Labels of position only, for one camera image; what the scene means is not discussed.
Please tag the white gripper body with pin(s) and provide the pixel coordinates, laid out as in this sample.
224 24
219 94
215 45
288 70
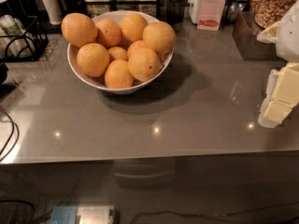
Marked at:
289 38

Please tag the orange front centre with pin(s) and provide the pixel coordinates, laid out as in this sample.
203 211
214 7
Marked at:
118 76

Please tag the metal scoop spoon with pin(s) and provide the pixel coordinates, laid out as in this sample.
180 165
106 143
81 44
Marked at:
235 7

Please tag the small orange in middle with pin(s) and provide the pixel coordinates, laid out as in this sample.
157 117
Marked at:
117 53

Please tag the black wire rack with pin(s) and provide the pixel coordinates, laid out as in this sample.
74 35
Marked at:
22 36

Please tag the white ceramic bowl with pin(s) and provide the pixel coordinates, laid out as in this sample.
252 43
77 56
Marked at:
99 82

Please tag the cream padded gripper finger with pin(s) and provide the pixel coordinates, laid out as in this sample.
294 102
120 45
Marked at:
282 95
269 35

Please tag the orange back centre left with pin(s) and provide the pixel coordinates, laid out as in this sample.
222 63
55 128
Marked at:
109 33

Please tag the glass jar of nuts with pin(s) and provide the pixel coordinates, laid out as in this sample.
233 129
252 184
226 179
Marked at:
267 12

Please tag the orange front right with spot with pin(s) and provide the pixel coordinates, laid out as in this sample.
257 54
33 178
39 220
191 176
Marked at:
144 64

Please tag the orange partly hidden centre right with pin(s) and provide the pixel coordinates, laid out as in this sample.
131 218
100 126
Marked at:
135 46

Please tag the orange front left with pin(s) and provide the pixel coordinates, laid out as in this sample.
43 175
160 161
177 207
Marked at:
93 59

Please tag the orange rim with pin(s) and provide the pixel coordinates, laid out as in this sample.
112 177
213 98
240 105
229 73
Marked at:
159 36

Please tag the white paper cup stack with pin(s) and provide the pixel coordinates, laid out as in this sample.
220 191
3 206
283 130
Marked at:
53 10

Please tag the dark metal box tray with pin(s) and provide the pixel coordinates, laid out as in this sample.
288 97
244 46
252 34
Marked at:
245 36

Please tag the blue and silver box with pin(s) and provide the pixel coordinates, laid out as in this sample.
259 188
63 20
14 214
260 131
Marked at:
100 214

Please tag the white appliance with fish label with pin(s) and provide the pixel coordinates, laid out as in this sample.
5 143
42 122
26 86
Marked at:
206 14

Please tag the large orange far left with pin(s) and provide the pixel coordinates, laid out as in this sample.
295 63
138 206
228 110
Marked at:
78 29

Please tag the black mesh cup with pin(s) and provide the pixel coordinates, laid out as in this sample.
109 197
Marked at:
175 10

